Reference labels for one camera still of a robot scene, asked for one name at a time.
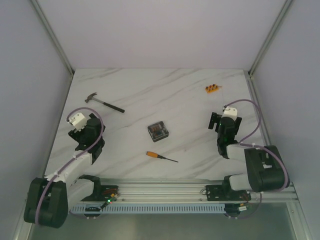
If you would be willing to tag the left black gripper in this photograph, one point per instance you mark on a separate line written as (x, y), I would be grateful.
(75, 136)

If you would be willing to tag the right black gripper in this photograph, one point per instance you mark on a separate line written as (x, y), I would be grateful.
(215, 118)

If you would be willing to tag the black fuse box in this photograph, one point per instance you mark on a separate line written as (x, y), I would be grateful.
(158, 132)

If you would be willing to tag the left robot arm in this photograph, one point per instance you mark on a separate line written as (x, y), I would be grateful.
(50, 198)

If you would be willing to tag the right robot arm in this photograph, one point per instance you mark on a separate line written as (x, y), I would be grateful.
(265, 170)

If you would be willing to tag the orange terminal block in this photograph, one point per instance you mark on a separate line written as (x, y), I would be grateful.
(212, 88)

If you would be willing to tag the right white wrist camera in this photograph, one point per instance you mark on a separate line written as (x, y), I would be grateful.
(230, 112)

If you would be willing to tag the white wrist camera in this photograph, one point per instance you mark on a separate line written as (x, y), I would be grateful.
(230, 112)
(78, 121)

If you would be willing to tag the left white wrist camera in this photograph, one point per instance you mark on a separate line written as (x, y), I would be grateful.
(78, 121)

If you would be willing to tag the hammer with black handle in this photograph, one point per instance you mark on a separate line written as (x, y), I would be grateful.
(92, 97)

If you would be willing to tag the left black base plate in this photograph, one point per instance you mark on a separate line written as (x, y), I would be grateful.
(101, 193)

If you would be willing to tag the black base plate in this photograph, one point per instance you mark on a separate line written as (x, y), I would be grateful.
(101, 193)
(220, 193)

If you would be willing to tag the orange handled screwdriver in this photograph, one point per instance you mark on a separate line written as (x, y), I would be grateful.
(155, 155)

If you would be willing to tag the slotted cable duct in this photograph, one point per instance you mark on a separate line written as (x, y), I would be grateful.
(148, 208)

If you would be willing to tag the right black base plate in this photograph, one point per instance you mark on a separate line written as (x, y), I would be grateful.
(220, 193)

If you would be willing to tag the aluminium mounting rail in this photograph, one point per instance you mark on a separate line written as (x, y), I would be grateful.
(157, 191)

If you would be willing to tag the right aluminium frame post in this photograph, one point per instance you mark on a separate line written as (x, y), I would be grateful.
(271, 36)

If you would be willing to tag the aluminium frame post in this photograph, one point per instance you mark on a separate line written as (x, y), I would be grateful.
(271, 36)
(52, 37)

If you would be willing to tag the left aluminium frame post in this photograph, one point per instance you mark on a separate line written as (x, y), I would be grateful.
(52, 37)

